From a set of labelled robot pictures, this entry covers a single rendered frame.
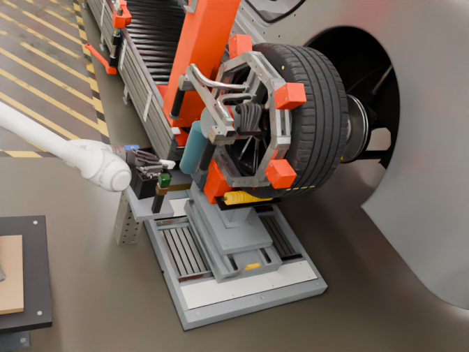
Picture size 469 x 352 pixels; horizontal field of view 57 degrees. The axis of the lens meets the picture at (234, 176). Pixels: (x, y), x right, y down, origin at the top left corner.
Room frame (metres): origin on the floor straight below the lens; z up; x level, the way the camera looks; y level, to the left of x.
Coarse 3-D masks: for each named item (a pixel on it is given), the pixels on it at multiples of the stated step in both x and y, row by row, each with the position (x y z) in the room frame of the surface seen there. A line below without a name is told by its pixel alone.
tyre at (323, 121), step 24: (264, 48) 1.71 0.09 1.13; (288, 48) 1.70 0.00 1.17; (312, 48) 1.82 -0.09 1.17; (288, 72) 1.56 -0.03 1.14; (312, 72) 1.59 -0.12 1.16; (336, 72) 1.68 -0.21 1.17; (312, 96) 1.50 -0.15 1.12; (336, 96) 1.58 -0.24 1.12; (312, 120) 1.44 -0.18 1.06; (336, 120) 1.52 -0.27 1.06; (312, 144) 1.42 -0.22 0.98; (336, 144) 1.50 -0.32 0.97; (312, 168) 1.43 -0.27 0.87; (264, 192) 1.43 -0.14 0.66; (288, 192) 1.42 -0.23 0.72
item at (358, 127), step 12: (348, 96) 1.90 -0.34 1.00; (348, 108) 1.87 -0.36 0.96; (360, 108) 1.83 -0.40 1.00; (348, 120) 1.84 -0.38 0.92; (360, 120) 1.80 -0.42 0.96; (348, 132) 1.81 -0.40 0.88; (360, 132) 1.78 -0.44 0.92; (348, 144) 1.79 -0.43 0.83; (360, 144) 1.75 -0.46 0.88; (348, 156) 1.76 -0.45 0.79
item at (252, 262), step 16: (192, 208) 1.70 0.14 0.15; (192, 224) 1.63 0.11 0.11; (208, 240) 1.53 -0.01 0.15; (208, 256) 1.45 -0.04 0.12; (224, 256) 1.46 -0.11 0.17; (240, 256) 1.52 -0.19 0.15; (256, 256) 1.56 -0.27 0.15; (272, 256) 1.61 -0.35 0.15; (224, 272) 1.38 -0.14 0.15; (240, 272) 1.41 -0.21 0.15; (256, 272) 1.48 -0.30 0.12
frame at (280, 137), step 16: (224, 64) 1.74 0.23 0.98; (240, 64) 1.66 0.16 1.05; (256, 64) 1.58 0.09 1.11; (224, 80) 1.79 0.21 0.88; (272, 80) 1.48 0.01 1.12; (272, 96) 1.45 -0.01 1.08; (272, 112) 1.43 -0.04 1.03; (288, 112) 1.45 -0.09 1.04; (272, 128) 1.40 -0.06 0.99; (288, 128) 1.42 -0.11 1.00; (272, 144) 1.37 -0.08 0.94; (288, 144) 1.39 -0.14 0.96; (224, 160) 1.62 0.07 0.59; (224, 176) 1.52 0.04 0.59; (240, 176) 1.52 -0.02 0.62; (256, 176) 1.37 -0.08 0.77
